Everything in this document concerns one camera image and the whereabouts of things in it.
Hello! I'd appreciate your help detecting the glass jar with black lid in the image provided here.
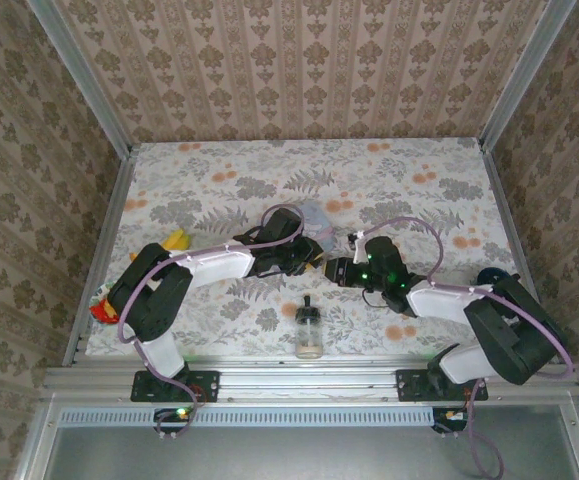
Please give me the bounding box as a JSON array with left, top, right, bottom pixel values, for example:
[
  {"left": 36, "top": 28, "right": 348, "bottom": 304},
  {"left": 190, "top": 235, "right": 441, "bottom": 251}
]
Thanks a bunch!
[{"left": 294, "top": 294, "right": 324, "bottom": 360}]

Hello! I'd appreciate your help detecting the floral tablecloth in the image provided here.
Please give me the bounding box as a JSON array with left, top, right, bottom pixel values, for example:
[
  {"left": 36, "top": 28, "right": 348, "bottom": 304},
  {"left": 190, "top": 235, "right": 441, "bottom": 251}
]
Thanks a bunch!
[{"left": 84, "top": 138, "right": 546, "bottom": 359}]

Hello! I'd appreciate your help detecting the yellow banana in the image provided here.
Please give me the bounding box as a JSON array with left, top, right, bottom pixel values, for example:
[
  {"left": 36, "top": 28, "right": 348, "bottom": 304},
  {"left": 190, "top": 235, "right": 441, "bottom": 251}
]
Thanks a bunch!
[{"left": 128, "top": 228, "right": 194, "bottom": 263}]

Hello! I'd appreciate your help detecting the dark blue round object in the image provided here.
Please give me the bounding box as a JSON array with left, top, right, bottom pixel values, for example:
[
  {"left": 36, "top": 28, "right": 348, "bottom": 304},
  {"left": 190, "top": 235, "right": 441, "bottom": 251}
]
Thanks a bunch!
[{"left": 476, "top": 267, "right": 522, "bottom": 290}]

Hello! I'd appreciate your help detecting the black controller board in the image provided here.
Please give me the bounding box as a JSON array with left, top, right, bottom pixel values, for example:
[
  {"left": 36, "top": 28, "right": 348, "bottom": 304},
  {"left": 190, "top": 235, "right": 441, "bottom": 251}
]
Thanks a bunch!
[
  {"left": 431, "top": 407, "right": 471, "bottom": 435},
  {"left": 152, "top": 407, "right": 196, "bottom": 435}
]

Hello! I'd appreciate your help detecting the grey metal panel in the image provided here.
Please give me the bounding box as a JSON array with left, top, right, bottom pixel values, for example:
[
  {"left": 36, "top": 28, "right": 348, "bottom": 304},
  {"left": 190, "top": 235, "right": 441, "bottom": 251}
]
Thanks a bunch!
[{"left": 43, "top": 404, "right": 579, "bottom": 480}]

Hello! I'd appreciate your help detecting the red and yellow snack bag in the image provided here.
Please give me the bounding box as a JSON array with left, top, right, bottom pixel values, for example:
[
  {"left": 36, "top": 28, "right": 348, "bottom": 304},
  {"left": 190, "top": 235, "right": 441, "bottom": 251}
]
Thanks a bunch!
[{"left": 89, "top": 281, "right": 121, "bottom": 325}]

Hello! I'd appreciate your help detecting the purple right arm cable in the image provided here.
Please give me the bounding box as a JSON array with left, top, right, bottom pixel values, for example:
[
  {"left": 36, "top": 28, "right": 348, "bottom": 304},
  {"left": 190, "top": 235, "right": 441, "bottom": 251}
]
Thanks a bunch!
[{"left": 361, "top": 217, "right": 575, "bottom": 480}]

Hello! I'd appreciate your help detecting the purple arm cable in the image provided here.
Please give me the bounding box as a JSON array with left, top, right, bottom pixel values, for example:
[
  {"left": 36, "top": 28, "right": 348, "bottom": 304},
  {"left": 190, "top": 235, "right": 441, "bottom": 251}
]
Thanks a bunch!
[
  {"left": 361, "top": 217, "right": 575, "bottom": 480},
  {"left": 117, "top": 203, "right": 306, "bottom": 441}
]

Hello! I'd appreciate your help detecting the aluminium mounting rail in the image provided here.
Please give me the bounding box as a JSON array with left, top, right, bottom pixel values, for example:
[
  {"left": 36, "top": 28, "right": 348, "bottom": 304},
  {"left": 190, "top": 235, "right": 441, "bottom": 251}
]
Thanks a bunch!
[{"left": 43, "top": 353, "right": 579, "bottom": 405}]

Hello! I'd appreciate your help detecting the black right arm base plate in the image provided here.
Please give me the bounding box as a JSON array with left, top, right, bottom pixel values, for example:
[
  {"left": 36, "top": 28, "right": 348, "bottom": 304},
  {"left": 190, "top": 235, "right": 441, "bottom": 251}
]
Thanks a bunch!
[{"left": 395, "top": 368, "right": 489, "bottom": 403}]

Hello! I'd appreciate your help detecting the aluminium side rail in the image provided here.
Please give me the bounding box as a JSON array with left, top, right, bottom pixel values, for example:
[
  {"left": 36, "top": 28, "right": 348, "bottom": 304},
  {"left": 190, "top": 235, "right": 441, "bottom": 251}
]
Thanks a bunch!
[
  {"left": 62, "top": 153, "right": 138, "bottom": 366},
  {"left": 477, "top": 138, "right": 561, "bottom": 365}
]

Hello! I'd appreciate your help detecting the white slotted cable duct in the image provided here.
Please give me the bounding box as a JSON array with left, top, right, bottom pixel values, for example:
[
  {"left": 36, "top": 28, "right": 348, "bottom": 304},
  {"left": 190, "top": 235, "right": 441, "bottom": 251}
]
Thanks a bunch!
[{"left": 57, "top": 405, "right": 436, "bottom": 428}]

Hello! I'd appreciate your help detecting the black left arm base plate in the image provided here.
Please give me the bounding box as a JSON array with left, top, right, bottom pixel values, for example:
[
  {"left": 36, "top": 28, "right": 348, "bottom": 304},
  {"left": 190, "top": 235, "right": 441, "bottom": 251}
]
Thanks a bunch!
[{"left": 130, "top": 370, "right": 221, "bottom": 404}]

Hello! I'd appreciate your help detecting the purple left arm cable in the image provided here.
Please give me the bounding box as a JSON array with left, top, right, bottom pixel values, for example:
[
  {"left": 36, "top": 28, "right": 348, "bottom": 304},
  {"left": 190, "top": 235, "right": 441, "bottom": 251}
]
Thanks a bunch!
[{"left": 117, "top": 203, "right": 306, "bottom": 441}]

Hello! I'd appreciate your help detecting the aluminium corner post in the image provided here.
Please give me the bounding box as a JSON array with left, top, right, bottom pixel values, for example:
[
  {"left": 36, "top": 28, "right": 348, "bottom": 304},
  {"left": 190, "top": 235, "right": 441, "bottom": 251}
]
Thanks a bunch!
[
  {"left": 24, "top": 0, "right": 135, "bottom": 159},
  {"left": 478, "top": 0, "right": 579, "bottom": 151}
]

